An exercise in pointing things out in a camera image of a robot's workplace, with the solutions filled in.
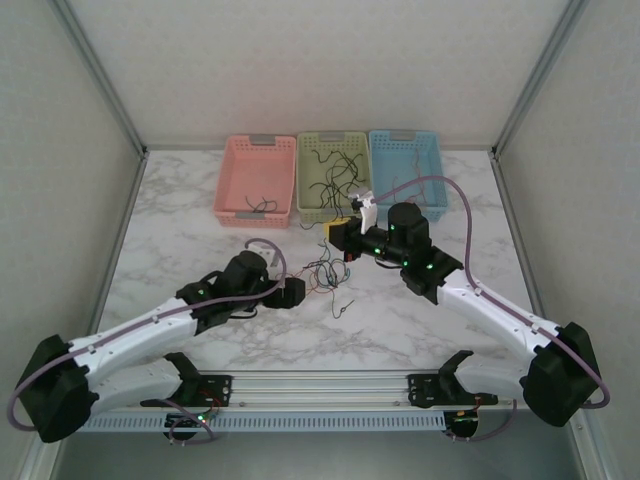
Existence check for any green plastic basket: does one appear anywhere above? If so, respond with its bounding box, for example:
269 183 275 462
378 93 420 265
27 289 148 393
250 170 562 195
296 131 375 225

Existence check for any blue plastic basket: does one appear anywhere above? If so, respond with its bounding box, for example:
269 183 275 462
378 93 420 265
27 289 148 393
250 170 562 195
368 129 453 225

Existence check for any pink plastic basket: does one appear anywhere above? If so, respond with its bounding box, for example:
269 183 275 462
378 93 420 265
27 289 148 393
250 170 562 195
212 133 296 230

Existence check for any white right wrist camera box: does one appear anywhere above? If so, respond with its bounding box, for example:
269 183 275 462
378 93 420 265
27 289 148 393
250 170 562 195
348 188 377 235

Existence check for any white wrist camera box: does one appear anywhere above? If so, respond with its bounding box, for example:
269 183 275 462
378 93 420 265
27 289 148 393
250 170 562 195
248 242 279 266
348 188 377 235

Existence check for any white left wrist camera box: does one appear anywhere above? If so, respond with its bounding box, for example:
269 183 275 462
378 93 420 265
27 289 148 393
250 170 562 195
248 242 279 266

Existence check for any thin aluminium table edge rail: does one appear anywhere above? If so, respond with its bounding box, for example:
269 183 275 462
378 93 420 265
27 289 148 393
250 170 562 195
82 149 149 346
489 152 546 321

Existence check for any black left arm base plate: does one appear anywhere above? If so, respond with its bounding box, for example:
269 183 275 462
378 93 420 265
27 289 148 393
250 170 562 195
172 373 235 409

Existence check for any wide aluminium extrusion rail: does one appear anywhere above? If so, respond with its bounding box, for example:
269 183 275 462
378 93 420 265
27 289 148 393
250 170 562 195
97 368 526 409

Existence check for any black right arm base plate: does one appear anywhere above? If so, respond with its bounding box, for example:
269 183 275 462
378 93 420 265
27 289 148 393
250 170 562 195
407 372 500 407

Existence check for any white slotted cable duct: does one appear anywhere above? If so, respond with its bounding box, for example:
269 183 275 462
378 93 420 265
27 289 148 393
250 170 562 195
82 410 449 432

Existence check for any aluminium frame post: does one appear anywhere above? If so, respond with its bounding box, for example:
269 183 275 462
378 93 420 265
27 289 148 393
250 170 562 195
491 0 591 161
52 0 149 159

